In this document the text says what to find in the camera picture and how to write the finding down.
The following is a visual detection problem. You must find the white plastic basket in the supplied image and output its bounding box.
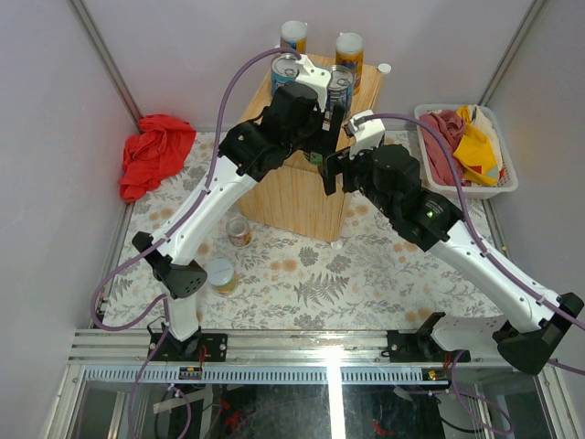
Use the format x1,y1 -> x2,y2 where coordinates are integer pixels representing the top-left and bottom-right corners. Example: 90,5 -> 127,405
414,103 -> 518,199

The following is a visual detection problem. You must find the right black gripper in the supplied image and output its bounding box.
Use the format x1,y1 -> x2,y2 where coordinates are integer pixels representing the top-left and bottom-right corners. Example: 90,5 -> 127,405
317,141 -> 397,219

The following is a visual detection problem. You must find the aluminium mounting rail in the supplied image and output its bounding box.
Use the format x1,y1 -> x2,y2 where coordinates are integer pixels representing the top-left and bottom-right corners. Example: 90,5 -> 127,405
68,327 -> 559,367

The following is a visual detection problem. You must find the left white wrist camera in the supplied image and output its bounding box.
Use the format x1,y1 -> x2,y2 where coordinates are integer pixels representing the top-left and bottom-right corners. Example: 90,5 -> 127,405
294,54 -> 332,112

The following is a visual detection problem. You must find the tall yellow congee can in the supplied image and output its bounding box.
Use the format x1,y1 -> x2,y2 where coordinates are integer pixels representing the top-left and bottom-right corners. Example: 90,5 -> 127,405
335,32 -> 364,94

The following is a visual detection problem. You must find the wooden grain cabinet box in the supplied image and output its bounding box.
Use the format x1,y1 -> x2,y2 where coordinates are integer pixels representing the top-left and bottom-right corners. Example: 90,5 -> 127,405
237,65 -> 384,241

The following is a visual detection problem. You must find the dark blue soup can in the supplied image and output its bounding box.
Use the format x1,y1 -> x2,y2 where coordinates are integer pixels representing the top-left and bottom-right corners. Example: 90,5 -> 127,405
326,64 -> 355,115

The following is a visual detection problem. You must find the small green white-lid can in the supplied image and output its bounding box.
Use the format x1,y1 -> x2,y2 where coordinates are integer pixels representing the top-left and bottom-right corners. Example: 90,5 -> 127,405
304,152 -> 323,166

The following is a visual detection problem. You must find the short yellow silver-top can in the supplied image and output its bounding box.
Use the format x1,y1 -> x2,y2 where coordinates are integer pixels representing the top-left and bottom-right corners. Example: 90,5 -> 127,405
206,259 -> 239,295

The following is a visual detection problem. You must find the red crumpled cloth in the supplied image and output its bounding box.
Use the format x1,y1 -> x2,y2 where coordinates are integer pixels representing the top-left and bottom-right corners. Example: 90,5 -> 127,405
119,114 -> 197,204

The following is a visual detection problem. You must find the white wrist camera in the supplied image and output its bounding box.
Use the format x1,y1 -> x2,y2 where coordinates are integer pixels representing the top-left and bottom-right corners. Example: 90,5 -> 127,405
294,54 -> 332,112
344,109 -> 386,160

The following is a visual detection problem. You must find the Progresso chicken noodle can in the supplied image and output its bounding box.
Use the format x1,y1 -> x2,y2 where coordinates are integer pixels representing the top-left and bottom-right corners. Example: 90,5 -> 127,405
271,53 -> 299,96

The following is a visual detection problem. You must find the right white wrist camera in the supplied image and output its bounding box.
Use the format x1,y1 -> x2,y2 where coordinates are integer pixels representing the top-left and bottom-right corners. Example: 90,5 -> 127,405
344,109 -> 386,160

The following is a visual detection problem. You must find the white corner connector back-right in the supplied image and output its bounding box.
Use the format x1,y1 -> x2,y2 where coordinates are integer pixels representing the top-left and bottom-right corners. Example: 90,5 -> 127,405
378,63 -> 391,75

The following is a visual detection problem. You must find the white cloth in basket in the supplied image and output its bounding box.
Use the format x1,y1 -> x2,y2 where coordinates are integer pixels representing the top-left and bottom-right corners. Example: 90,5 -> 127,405
468,105 -> 503,171

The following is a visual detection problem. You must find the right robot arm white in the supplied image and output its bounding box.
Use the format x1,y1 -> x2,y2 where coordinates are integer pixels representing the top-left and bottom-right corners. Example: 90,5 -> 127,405
319,145 -> 584,375

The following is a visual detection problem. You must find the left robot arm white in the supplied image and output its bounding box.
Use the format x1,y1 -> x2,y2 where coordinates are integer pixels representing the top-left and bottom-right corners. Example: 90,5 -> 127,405
133,81 -> 347,361

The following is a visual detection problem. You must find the fruit can silver bottom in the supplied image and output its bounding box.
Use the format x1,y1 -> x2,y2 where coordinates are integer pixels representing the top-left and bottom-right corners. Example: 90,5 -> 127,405
226,216 -> 252,248

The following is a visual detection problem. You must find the yellow cloth in basket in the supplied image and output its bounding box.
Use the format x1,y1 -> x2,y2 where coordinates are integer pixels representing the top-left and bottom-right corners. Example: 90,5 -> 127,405
453,105 -> 499,187

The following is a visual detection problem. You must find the pink cloth in basket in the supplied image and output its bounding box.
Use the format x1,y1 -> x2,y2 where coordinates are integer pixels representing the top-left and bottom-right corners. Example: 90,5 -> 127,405
419,109 -> 470,187

